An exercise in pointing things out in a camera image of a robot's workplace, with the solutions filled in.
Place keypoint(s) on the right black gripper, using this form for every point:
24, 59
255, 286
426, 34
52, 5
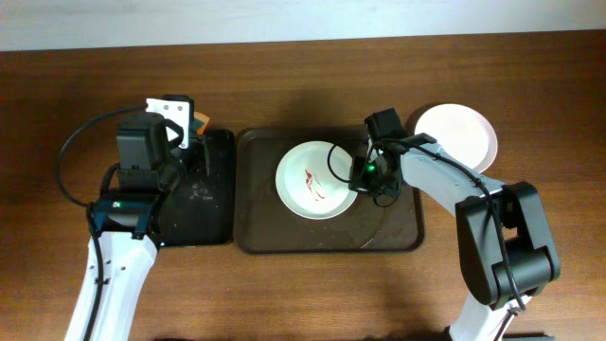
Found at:
359, 175

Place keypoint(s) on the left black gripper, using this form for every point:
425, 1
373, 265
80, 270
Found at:
201, 152

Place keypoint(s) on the orange green sponge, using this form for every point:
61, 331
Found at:
201, 122

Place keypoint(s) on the white plate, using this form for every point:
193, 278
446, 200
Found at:
307, 180
462, 132

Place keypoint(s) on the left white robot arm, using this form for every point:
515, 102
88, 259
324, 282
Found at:
128, 229

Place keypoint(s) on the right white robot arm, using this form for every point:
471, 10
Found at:
507, 253

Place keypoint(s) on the small black tray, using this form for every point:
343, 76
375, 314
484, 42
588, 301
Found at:
204, 215

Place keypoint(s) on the brown plastic serving tray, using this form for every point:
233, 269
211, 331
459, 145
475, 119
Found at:
264, 225

